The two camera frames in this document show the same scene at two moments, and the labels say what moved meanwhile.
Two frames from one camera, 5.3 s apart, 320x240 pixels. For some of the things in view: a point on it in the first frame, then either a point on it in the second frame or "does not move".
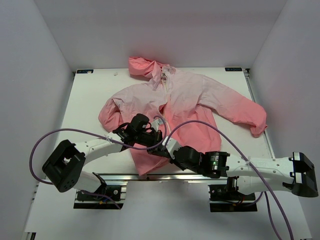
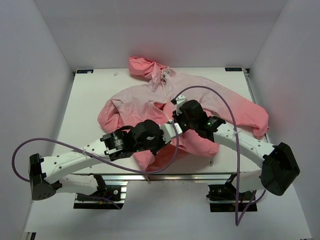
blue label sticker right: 233,69 does not move
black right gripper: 176,162 to 177,118
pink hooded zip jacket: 183,107 does not move
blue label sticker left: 84,71 does not move
